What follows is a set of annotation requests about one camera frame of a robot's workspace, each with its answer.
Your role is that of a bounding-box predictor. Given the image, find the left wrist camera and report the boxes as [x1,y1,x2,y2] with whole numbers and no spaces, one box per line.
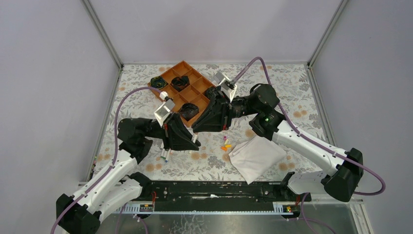
[154,91,175,127]

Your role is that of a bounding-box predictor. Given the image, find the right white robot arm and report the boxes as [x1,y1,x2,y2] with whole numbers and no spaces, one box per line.
[191,84,365,202]

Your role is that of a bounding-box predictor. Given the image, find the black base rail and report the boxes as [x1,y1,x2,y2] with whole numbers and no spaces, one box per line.
[133,180,312,215]

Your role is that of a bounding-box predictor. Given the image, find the white marker pen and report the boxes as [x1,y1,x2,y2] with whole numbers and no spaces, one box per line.
[191,134,198,145]

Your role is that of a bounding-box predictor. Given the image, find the green patterned rolled tie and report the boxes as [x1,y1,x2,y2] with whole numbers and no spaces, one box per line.
[149,76,168,90]

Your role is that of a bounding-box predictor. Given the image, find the orange wooden compartment tray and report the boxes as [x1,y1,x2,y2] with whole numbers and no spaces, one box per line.
[160,60,215,127]

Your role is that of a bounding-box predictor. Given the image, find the dark blue rolled tie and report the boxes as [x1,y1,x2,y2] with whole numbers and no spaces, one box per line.
[178,103,199,121]

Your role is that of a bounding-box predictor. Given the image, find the white marker blue end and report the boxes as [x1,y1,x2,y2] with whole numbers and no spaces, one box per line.
[165,149,171,163]

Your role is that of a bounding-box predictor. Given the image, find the white folded cloth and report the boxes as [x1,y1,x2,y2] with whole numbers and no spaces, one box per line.
[229,136,287,184]

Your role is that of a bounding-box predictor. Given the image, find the dark green rolled tie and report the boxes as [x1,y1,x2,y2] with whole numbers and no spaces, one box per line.
[204,86,215,99]

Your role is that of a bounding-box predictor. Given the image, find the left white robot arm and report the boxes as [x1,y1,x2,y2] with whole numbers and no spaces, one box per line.
[51,113,201,234]

